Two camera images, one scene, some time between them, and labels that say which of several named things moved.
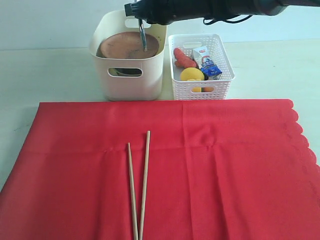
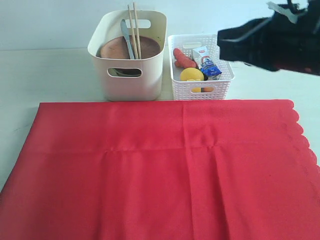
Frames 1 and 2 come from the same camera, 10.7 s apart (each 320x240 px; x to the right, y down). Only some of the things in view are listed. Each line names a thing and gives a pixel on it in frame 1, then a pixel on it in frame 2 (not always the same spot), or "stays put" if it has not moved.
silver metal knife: [143, 34] -> [125, 29]
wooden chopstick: [136, 232] -> [132, 35]
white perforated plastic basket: [211, 89] stays put
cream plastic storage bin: [129, 79] stays put
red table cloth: [216, 170] stays put
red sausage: [183, 61] stays put
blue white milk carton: [206, 63] stays put
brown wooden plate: [127, 45] stays put
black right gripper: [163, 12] -> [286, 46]
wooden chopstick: [145, 185] -> [136, 33]
